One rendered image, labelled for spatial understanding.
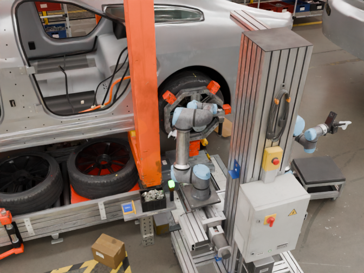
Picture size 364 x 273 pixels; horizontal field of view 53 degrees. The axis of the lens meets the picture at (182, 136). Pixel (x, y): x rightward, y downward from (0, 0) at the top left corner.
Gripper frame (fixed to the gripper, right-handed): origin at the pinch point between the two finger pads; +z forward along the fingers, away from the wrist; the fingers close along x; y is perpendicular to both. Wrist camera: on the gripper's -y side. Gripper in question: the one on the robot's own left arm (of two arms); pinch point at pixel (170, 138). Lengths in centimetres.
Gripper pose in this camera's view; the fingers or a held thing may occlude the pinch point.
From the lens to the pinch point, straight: 284.1
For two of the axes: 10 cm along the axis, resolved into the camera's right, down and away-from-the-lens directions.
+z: -5.5, 8.3, 0.7
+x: 2.8, 1.0, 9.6
